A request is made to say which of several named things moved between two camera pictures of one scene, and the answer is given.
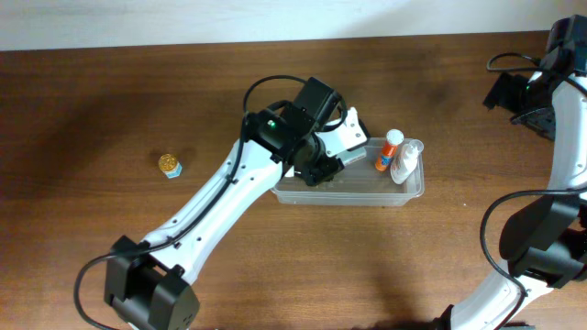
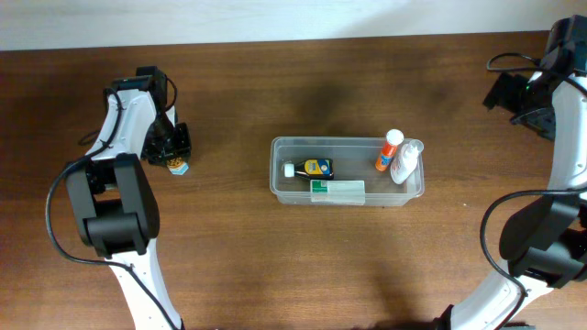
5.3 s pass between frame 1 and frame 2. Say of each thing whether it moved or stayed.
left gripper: moved
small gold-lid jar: moved
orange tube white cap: stayed
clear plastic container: stayed
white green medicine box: moved
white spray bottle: stayed
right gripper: stayed
